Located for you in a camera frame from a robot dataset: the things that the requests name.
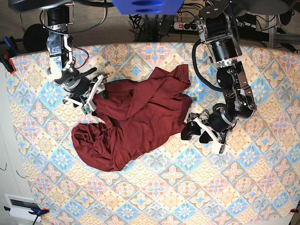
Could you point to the white power strip red switch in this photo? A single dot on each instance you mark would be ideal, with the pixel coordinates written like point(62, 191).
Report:
point(184, 26)

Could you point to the black round stool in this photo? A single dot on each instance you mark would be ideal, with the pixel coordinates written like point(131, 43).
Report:
point(35, 38)

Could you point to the clamp upper left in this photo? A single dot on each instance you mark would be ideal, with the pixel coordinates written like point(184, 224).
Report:
point(5, 58)

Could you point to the blue handled clamp lower left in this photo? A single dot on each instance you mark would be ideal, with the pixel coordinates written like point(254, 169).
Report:
point(35, 212)

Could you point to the patterned colourful tablecloth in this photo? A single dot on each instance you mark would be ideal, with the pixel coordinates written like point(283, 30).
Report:
point(181, 182)

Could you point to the blue plastic mount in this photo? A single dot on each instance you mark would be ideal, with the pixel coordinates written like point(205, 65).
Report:
point(147, 7)

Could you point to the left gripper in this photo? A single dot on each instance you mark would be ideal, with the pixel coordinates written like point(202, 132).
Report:
point(211, 127)

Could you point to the white wall socket box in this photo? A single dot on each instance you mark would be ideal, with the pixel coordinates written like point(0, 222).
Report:
point(20, 207)

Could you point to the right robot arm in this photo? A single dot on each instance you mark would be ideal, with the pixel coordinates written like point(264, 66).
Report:
point(62, 72)

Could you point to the dark red t-shirt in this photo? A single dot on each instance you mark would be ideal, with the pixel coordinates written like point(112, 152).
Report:
point(136, 118)

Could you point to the orange clamp lower right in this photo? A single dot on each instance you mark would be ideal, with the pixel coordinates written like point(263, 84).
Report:
point(294, 211)

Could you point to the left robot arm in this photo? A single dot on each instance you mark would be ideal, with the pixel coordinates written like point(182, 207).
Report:
point(218, 30)

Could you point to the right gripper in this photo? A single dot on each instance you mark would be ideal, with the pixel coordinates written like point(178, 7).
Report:
point(81, 91)

